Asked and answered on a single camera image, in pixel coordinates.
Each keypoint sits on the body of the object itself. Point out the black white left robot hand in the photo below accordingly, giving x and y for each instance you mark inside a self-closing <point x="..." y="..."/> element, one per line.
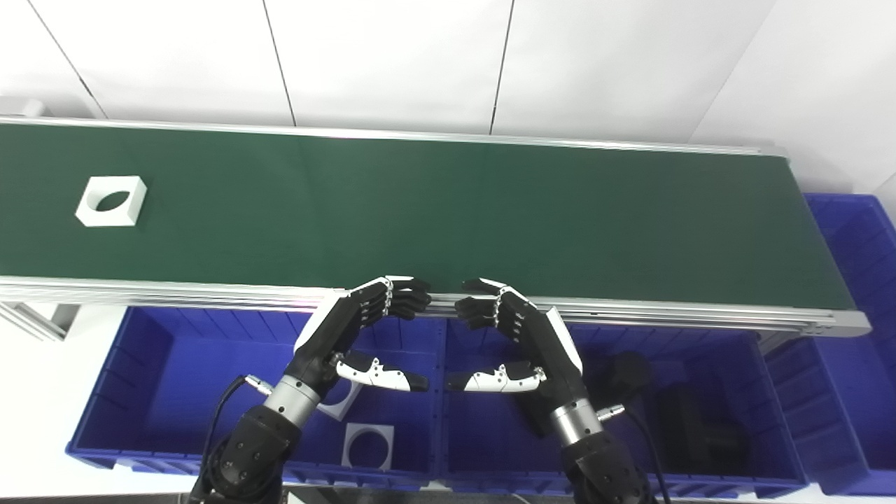
<point x="329" y="336"/>

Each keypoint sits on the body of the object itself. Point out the aluminium conveyor leg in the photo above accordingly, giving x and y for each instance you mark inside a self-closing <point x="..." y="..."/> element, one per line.
<point x="59" y="318"/>

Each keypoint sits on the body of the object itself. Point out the black block part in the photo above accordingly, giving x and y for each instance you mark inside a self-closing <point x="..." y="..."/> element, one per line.
<point x="693" y="427"/>

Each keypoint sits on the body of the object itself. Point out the green conveyor belt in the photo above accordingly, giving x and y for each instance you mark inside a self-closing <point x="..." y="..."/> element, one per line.
<point x="140" y="290"/>
<point x="448" y="210"/>

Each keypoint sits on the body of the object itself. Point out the white square part with hole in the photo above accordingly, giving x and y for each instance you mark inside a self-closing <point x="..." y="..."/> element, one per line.
<point x="105" y="218"/>
<point x="385" y="430"/>
<point x="346" y="409"/>

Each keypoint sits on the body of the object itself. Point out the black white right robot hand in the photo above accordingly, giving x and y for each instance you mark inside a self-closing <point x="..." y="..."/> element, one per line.
<point x="546" y="350"/>

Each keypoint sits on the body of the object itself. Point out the black cylindrical part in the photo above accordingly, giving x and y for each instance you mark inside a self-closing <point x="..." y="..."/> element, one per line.
<point x="626" y="374"/>

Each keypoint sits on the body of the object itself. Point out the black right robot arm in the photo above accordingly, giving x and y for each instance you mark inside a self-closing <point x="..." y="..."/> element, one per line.
<point x="602" y="469"/>

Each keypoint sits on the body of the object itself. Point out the blue plastic bin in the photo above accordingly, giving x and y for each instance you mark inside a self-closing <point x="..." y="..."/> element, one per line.
<point x="490" y="434"/>
<point x="840" y="392"/>
<point x="175" y="392"/>

